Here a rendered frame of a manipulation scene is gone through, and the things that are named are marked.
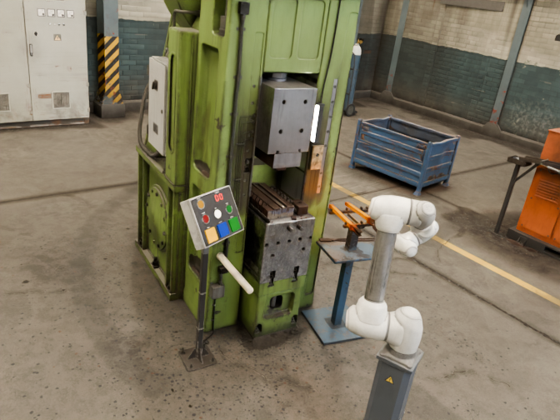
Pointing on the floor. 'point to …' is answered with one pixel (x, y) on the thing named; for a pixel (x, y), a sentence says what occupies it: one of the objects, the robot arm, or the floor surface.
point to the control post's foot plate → (197, 358)
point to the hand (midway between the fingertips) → (374, 222)
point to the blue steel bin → (405, 151)
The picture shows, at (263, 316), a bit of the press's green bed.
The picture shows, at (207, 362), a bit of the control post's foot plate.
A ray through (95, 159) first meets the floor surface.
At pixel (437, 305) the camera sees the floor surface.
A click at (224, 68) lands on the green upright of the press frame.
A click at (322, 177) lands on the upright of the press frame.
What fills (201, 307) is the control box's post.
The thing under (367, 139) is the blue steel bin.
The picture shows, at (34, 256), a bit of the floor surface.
